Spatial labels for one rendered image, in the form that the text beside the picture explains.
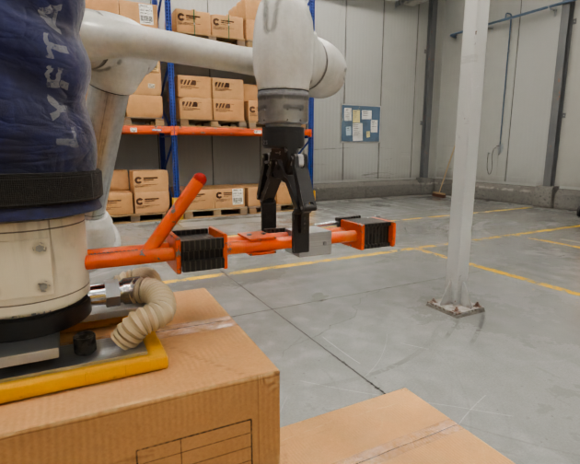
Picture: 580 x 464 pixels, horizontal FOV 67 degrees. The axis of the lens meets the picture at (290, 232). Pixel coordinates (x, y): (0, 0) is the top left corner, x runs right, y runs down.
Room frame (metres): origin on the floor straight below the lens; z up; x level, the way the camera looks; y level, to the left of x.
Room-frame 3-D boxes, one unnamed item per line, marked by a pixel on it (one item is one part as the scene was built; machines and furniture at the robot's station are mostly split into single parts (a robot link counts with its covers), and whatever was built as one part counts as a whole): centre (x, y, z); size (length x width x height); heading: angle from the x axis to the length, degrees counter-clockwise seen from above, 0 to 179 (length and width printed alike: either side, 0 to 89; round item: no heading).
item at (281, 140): (0.80, 0.01, 1.23); 0.08 x 0.07 x 0.09; 26
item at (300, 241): (0.74, -0.02, 1.10); 0.03 x 0.01 x 0.07; 116
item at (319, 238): (0.82, -0.03, 1.07); 0.07 x 0.07 x 0.04; 27
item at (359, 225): (0.87, -0.16, 1.07); 0.08 x 0.07 x 0.05; 117
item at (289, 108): (0.80, 0.01, 1.31); 0.09 x 0.09 x 0.06
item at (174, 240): (0.72, 0.16, 1.07); 0.10 x 0.08 x 0.06; 27
